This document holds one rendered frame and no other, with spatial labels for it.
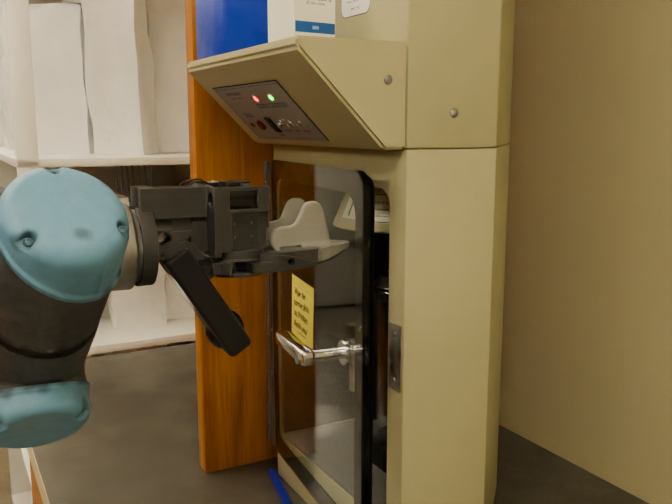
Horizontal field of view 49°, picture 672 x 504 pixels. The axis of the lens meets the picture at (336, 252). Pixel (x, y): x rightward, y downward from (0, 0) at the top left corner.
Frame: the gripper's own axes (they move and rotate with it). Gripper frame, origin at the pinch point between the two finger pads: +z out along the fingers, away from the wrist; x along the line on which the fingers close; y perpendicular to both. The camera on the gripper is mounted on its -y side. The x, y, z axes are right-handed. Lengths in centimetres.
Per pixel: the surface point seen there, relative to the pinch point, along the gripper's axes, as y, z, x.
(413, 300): -4.7, 6.3, -4.6
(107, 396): -37, -10, 71
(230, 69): 18.5, -5.7, 13.7
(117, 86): 22, 6, 124
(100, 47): 31, 3, 124
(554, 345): -21, 48, 18
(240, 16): 24.3, -3.7, 15.5
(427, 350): -10.1, 8.1, -4.6
